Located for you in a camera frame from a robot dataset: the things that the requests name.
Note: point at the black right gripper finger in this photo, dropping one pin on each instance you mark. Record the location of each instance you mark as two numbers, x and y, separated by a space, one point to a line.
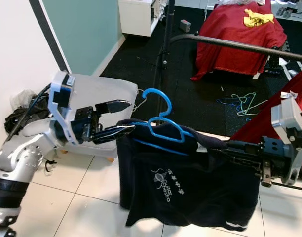
245 144
240 159

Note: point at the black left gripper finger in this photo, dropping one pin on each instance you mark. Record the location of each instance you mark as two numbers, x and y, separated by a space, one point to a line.
114 106
116 132

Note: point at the blue plastic hanger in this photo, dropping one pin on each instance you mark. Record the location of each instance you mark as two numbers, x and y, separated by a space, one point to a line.
169 102

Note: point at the red t-shirt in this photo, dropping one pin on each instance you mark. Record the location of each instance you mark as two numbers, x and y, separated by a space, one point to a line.
252 126

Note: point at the black carpet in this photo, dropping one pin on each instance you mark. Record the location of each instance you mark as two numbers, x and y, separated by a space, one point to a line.
141 69

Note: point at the black bag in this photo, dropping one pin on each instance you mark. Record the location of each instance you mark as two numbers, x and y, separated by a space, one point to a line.
22 116

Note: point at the white cabinet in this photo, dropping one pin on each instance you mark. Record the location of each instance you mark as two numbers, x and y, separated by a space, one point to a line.
136 17

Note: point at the red cloth with yellow print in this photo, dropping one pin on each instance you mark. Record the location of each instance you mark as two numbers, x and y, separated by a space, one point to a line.
235 44

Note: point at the black clothes rack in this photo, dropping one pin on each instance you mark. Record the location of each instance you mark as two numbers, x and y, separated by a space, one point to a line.
220 43

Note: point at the small grey device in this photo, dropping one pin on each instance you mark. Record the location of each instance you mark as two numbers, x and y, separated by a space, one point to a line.
184 25

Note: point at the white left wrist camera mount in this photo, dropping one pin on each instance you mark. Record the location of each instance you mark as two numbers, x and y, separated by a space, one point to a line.
59 91

